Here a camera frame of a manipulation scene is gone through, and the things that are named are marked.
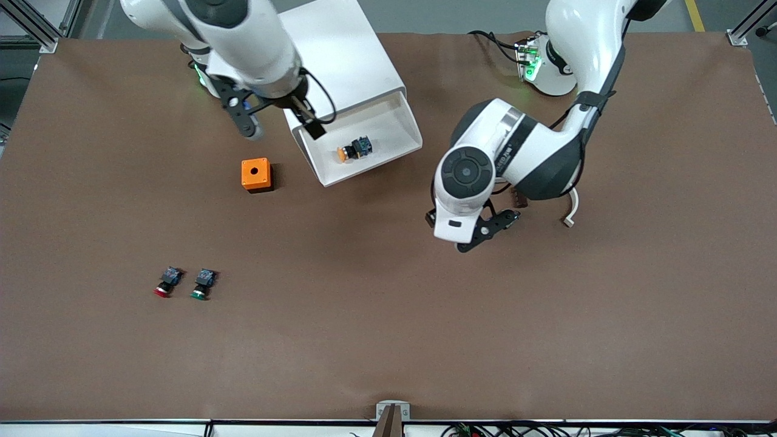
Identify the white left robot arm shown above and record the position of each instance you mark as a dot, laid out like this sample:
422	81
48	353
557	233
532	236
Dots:
528	158

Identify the red push button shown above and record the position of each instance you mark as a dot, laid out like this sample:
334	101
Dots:
167	282

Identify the green push button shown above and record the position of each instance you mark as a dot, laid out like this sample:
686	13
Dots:
203	284

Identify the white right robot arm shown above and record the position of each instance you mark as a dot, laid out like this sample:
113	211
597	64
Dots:
255	42

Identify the aluminium frame profile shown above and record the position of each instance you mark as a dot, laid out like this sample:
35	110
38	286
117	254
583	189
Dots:
749	21
36	30

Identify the brown cylinder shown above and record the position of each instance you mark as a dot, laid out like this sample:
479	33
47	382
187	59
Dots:
519	199

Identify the white table edge rail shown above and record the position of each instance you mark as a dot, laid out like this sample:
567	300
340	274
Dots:
91	430

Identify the grey metal bracket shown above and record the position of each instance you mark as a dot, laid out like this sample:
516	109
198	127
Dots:
381	413

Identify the orange box with hole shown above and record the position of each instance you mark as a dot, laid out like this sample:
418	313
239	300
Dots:
255	176

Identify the yellow push button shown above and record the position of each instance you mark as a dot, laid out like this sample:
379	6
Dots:
355	150

